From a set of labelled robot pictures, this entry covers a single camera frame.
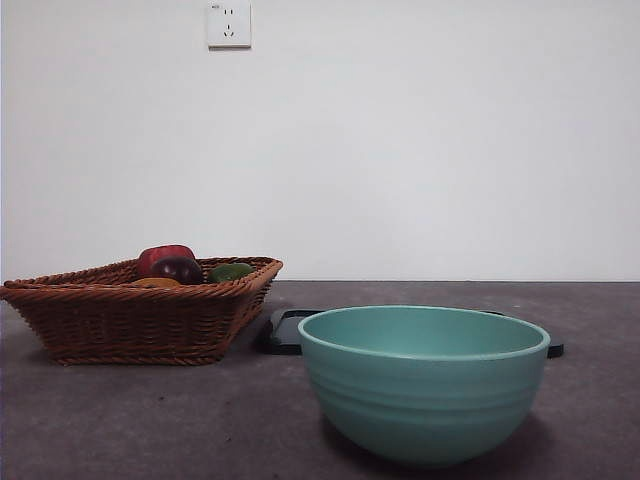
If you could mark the brown fuzzy kiwi fruit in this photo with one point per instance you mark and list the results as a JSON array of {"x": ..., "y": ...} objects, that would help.
[{"x": 156, "y": 282}]

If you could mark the teal ribbed bowl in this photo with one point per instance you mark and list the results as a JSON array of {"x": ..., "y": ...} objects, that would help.
[{"x": 425, "y": 400}]

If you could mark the green vegetable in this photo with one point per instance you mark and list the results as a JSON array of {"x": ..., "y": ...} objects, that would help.
[{"x": 230, "y": 272}]

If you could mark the dark rectangular tray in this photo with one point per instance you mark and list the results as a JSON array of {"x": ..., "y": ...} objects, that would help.
[{"x": 285, "y": 332}]

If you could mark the dark purple round fruit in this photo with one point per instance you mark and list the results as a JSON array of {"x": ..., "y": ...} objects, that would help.
[{"x": 177, "y": 270}]

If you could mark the red bell pepper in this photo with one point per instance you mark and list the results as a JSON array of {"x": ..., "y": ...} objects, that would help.
[{"x": 162, "y": 252}]

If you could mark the brown wicker basket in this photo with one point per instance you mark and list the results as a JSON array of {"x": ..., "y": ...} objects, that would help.
[{"x": 135, "y": 320}]

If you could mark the white wall socket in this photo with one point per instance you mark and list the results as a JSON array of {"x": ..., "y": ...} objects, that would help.
[{"x": 230, "y": 26}]

